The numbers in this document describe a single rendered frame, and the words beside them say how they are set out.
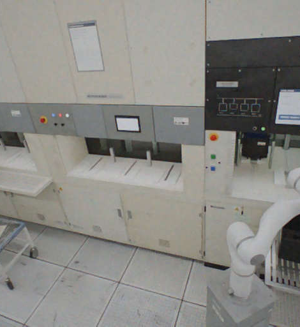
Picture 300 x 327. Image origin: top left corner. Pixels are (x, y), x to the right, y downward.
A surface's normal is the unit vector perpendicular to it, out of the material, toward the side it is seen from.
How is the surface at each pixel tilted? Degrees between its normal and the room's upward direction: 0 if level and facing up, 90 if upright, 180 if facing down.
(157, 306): 0
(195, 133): 90
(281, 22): 93
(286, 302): 0
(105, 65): 90
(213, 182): 90
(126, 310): 0
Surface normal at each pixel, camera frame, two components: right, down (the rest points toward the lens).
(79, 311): -0.10, -0.85
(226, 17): -0.35, 0.54
